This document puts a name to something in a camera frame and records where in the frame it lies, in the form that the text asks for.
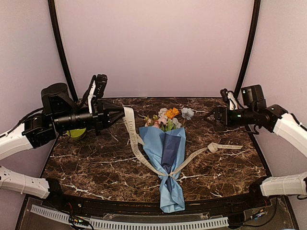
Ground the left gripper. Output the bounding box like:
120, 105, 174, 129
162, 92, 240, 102
53, 99, 130, 136

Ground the light blue fake flower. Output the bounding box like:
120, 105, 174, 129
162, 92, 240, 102
172, 107, 194, 128

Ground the beige ribbon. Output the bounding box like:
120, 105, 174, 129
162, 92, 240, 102
123, 107, 242, 178

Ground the pink fake flower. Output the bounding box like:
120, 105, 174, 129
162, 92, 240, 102
145, 115, 168, 128

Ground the orange fake flower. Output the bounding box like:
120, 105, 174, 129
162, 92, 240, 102
165, 108, 181, 131

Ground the blue wrapping paper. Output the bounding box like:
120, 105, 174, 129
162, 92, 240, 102
139, 126, 186, 213

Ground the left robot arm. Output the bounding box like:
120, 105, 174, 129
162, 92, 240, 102
0, 80, 124, 209

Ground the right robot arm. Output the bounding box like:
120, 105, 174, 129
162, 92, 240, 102
204, 84, 307, 208

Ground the green bowl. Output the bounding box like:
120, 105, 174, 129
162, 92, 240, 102
66, 128, 86, 140

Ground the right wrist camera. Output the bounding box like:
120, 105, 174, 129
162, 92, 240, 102
220, 89, 238, 110

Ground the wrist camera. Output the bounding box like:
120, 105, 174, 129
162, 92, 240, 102
87, 74, 107, 114
220, 89, 238, 110

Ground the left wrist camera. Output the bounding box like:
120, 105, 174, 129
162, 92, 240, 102
87, 74, 107, 114

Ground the black front rail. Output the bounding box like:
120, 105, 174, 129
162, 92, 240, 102
20, 183, 293, 222

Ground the white cable duct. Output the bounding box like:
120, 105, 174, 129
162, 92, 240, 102
30, 205, 229, 230

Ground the right black frame post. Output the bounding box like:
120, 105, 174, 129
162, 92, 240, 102
234, 0, 261, 99

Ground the black frame post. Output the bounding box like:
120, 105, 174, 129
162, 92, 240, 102
47, 0, 78, 102
234, 0, 261, 99

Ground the left black frame post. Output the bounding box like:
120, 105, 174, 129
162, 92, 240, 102
47, 0, 78, 102

